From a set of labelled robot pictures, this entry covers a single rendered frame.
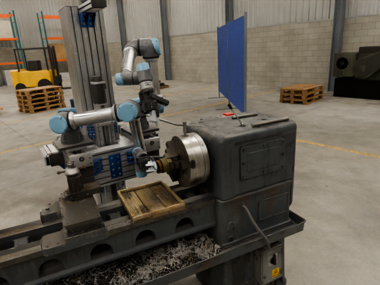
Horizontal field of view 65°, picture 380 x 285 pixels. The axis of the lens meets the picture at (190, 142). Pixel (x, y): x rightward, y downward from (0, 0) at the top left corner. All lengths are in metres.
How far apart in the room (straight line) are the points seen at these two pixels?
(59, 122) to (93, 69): 0.55
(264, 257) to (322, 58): 10.52
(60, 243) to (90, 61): 1.27
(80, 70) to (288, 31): 11.12
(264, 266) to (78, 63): 1.86
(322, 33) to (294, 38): 1.05
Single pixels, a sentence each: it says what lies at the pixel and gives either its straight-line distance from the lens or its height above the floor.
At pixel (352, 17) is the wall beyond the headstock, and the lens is 11.80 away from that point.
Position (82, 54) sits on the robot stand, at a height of 1.72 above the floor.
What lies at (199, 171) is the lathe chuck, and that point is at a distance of 1.69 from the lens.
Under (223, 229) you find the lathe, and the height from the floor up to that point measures 0.67.
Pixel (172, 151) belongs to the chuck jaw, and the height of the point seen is 1.14.
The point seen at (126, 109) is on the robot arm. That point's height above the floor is 1.39.
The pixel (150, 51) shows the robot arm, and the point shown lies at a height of 1.72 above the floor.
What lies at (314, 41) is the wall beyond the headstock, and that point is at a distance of 12.31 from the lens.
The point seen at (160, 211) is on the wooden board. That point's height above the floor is 0.89.
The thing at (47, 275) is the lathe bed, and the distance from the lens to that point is 1.72.
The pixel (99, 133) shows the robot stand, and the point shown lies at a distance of 2.26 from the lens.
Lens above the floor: 1.72
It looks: 18 degrees down
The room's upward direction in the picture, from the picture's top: 3 degrees counter-clockwise
